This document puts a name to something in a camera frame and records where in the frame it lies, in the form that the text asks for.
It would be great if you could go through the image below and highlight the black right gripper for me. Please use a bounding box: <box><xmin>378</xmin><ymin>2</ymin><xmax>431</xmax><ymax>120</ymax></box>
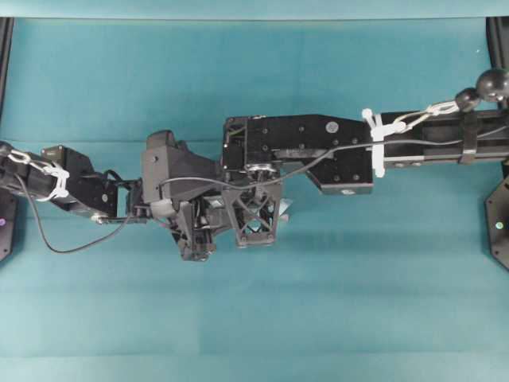
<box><xmin>221</xmin><ymin>166</ymin><xmax>282</xmax><ymax>248</ymax></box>

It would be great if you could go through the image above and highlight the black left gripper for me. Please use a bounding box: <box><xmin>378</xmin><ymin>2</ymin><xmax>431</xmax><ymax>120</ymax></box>
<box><xmin>169</xmin><ymin>197</ymin><xmax>232</xmax><ymax>262</ymax></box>

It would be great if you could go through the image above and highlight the silver zip bag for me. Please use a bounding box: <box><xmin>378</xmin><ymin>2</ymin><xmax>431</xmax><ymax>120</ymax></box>
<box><xmin>204</xmin><ymin>196</ymin><xmax>293</xmax><ymax>228</ymax></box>

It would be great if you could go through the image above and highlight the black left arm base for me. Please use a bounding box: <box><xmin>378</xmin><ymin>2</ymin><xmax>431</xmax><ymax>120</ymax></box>
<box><xmin>0</xmin><ymin>190</ymin><xmax>18</xmax><ymax>261</ymax></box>

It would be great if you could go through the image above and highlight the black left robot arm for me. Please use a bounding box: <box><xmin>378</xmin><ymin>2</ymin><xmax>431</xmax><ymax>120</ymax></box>
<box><xmin>1</xmin><ymin>131</ymin><xmax>235</xmax><ymax>261</ymax></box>

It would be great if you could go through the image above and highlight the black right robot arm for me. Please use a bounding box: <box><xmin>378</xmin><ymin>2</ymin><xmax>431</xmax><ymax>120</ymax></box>
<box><xmin>221</xmin><ymin>110</ymin><xmax>508</xmax><ymax>248</ymax></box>

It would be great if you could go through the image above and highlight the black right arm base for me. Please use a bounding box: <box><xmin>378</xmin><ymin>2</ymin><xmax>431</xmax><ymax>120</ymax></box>
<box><xmin>484</xmin><ymin>177</ymin><xmax>509</xmax><ymax>271</ymax></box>

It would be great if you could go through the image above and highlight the white zip tie left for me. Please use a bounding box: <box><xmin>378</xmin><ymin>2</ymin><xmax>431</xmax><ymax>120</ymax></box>
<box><xmin>7</xmin><ymin>149</ymin><xmax>70</xmax><ymax>202</ymax></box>

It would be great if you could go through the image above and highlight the white zip tie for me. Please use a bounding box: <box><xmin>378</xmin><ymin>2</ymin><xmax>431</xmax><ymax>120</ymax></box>
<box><xmin>362</xmin><ymin>108</ymin><xmax>406</xmax><ymax>177</ymax></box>
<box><xmin>7</xmin><ymin>149</ymin><xmax>70</xmax><ymax>202</ymax></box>

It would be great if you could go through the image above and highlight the white zip tie right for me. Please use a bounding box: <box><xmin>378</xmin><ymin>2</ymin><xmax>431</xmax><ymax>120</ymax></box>
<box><xmin>362</xmin><ymin>108</ymin><xmax>406</xmax><ymax>177</ymax></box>

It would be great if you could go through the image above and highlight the silver carabiner right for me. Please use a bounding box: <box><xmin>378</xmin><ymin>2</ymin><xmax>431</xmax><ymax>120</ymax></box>
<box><xmin>394</xmin><ymin>100</ymin><xmax>459</xmax><ymax>131</ymax></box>

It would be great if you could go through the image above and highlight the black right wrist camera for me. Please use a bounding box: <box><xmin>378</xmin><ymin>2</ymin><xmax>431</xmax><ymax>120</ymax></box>
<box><xmin>142</xmin><ymin>131</ymin><xmax>221</xmax><ymax>217</ymax></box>

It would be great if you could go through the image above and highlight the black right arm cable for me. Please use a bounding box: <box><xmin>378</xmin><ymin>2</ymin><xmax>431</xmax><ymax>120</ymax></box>
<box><xmin>157</xmin><ymin>137</ymin><xmax>509</xmax><ymax>200</ymax></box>

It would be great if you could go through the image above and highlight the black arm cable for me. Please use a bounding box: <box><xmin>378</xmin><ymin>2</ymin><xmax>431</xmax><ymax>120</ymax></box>
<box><xmin>11</xmin><ymin>170</ymin><xmax>138</xmax><ymax>254</ymax></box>
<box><xmin>157</xmin><ymin>137</ymin><xmax>509</xmax><ymax>200</ymax></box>

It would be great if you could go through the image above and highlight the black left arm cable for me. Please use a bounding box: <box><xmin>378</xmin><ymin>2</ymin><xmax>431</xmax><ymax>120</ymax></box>
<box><xmin>11</xmin><ymin>170</ymin><xmax>138</xmax><ymax>254</ymax></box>

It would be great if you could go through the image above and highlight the black ball joint mount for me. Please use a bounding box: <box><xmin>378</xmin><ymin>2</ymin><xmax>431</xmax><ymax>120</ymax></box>
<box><xmin>454</xmin><ymin>68</ymin><xmax>508</xmax><ymax>113</ymax></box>

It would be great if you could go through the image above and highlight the black frame post left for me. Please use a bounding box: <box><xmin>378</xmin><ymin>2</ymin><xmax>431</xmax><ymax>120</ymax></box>
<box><xmin>0</xmin><ymin>17</ymin><xmax>15</xmax><ymax>115</ymax></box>

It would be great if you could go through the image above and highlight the black frame post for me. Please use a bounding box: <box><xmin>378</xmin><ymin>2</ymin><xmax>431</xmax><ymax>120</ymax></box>
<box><xmin>486</xmin><ymin>16</ymin><xmax>509</xmax><ymax>70</ymax></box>
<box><xmin>0</xmin><ymin>17</ymin><xmax>15</xmax><ymax>115</ymax></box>

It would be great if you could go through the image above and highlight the black frame post right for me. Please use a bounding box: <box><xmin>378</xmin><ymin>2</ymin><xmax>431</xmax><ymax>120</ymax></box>
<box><xmin>486</xmin><ymin>16</ymin><xmax>509</xmax><ymax>70</ymax></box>

